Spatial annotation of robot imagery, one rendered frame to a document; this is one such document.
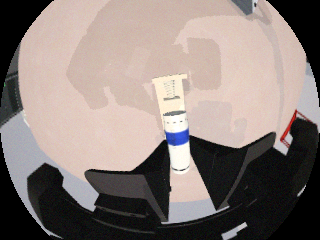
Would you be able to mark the white cylinder with blue band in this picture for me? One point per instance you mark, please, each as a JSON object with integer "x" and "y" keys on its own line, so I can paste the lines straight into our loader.
{"x": 177, "y": 135}

